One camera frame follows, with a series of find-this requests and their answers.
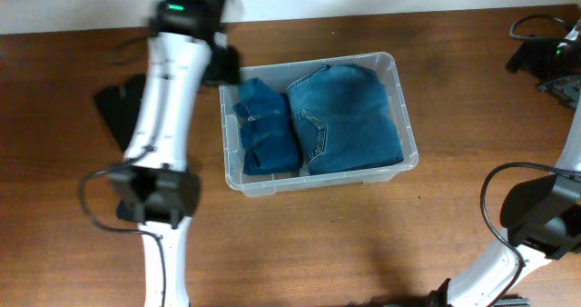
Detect dark green taped cloth bundle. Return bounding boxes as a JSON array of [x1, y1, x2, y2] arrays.
[[115, 201, 136, 223]]

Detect clear plastic storage bin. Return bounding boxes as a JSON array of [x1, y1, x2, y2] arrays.
[[219, 52, 419, 197]]

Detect dark blue jeans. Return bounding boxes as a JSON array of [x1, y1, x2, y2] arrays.
[[287, 64, 404, 175]]

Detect black shirt with logo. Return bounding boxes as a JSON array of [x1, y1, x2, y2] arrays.
[[93, 74, 146, 152]]

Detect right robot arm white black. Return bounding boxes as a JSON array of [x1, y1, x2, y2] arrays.
[[420, 30, 580, 306]]

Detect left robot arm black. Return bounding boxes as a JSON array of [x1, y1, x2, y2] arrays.
[[106, 0, 241, 306]]

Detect blue taped cloth bundle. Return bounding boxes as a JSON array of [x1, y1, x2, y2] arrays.
[[232, 78, 302, 176]]

